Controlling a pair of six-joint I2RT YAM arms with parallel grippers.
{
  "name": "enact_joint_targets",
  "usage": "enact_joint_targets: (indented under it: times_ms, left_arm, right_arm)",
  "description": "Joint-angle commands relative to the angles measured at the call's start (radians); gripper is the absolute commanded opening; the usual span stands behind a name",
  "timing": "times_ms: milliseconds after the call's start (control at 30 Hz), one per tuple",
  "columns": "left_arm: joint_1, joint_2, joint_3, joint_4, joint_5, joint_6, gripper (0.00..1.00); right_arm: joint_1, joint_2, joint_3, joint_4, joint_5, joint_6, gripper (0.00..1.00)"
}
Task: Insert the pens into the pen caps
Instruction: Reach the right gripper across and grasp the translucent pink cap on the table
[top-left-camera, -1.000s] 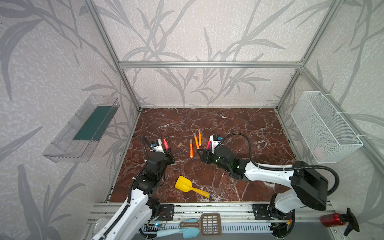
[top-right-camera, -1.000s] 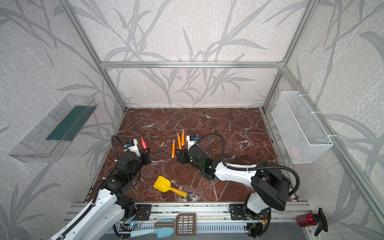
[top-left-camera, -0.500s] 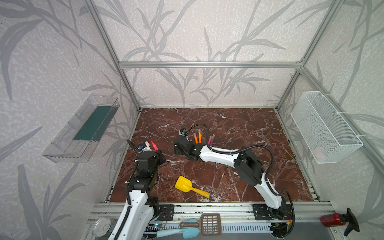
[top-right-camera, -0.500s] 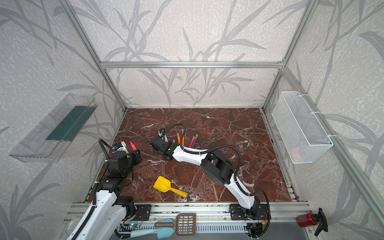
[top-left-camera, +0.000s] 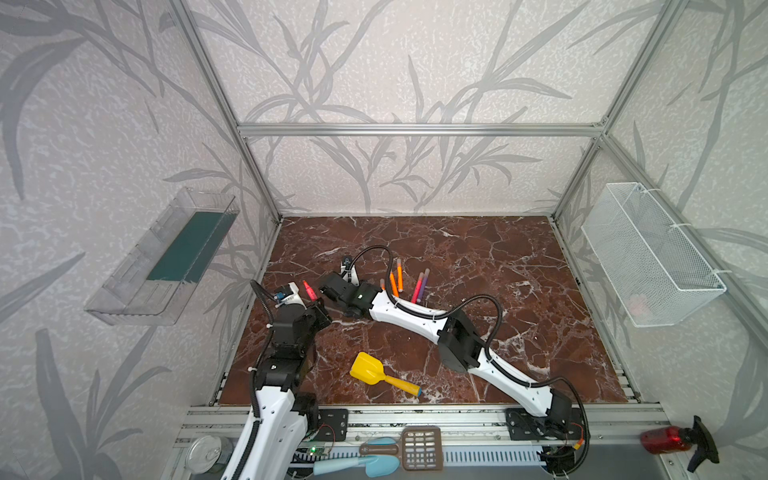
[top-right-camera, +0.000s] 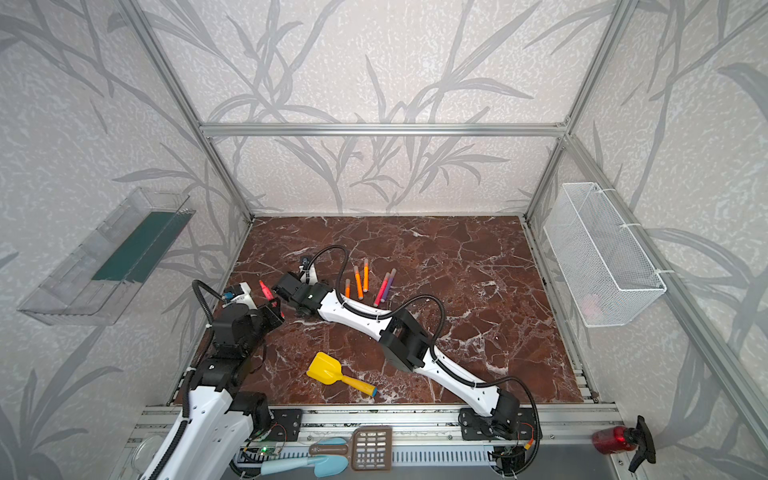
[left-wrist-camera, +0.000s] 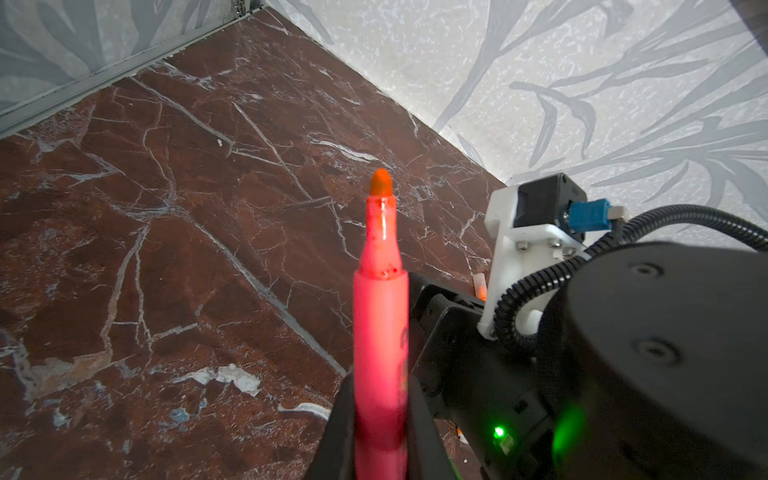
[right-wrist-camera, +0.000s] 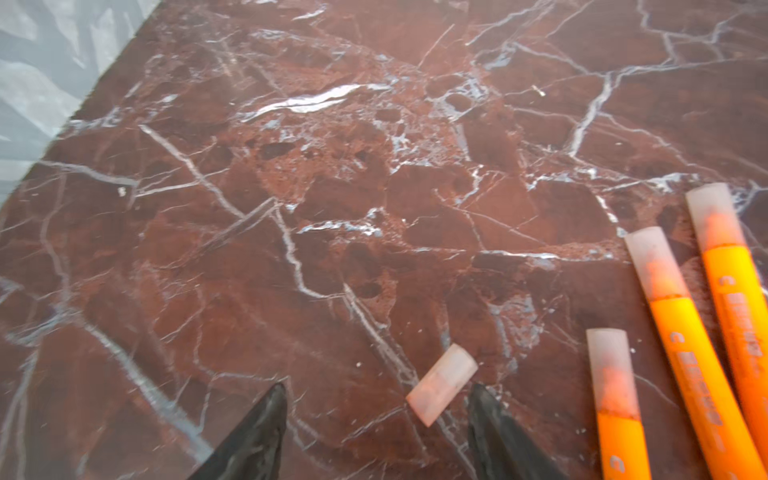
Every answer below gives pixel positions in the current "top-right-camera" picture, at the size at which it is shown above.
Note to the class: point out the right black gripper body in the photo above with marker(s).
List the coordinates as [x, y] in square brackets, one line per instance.
[288, 287]

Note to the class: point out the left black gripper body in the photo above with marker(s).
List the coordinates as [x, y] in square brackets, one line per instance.
[267, 312]

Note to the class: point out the red marker pen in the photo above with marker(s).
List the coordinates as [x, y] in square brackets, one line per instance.
[266, 291]

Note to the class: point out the pink marker pen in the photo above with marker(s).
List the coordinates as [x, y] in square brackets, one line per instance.
[382, 289]

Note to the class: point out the purple marker pen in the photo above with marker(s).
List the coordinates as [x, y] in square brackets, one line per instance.
[389, 284]

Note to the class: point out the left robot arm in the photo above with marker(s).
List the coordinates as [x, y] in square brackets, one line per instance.
[217, 415]

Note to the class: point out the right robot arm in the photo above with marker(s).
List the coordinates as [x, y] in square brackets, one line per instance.
[408, 347]

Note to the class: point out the yellow toy shovel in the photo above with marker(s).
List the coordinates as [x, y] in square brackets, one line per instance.
[328, 371]

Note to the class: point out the small circuit board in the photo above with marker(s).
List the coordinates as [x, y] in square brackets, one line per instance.
[257, 454]

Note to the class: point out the light blue spatula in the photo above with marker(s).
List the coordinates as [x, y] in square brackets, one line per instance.
[327, 458]

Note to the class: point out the red spray bottle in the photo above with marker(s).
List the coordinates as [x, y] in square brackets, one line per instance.
[637, 439]

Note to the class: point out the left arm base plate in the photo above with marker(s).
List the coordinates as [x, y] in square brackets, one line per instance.
[286, 425]

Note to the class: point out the clear plastic wall tray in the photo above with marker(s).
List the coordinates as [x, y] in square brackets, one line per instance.
[95, 284]

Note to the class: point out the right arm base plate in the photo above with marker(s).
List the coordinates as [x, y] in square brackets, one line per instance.
[474, 427]

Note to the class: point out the aluminium front rail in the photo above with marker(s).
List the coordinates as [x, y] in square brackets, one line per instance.
[429, 435]

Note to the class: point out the white wire basket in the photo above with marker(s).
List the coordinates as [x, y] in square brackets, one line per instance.
[609, 275]

